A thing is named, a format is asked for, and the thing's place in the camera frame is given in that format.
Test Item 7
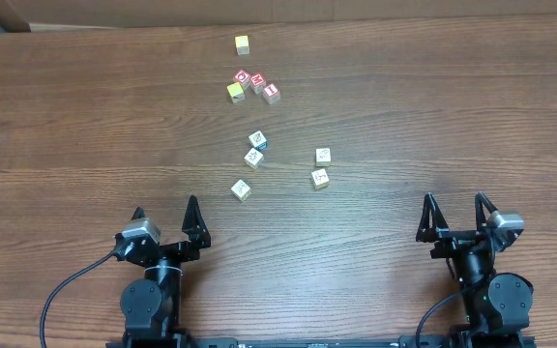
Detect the yellow wooden block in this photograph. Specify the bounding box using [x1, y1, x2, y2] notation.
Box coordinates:
[227, 82, 246, 103]

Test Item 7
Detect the wooden block blue side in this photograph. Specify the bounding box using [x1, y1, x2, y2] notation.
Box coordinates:
[249, 130, 269, 151]

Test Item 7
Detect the red block letter M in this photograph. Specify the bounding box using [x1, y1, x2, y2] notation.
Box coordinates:
[249, 72, 267, 95]

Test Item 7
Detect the red block letter C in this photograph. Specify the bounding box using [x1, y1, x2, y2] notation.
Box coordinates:
[233, 70, 250, 91]

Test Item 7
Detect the red block letter I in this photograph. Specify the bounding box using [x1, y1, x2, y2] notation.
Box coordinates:
[262, 83, 280, 104]

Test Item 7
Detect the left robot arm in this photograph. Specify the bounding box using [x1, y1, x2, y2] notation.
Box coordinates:
[114, 195, 211, 347]

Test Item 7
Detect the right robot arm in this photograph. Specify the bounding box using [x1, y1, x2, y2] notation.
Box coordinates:
[415, 191, 534, 347]

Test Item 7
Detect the yellow block far top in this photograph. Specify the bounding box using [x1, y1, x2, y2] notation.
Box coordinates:
[234, 35, 250, 55]

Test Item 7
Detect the wooden block star drawing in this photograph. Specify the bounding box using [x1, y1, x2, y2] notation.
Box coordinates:
[244, 148, 264, 169]

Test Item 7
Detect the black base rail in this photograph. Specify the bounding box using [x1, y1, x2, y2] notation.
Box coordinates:
[104, 335, 538, 348]

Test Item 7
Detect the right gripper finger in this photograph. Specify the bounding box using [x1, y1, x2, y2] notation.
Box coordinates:
[475, 191, 497, 231]
[416, 193, 450, 243]

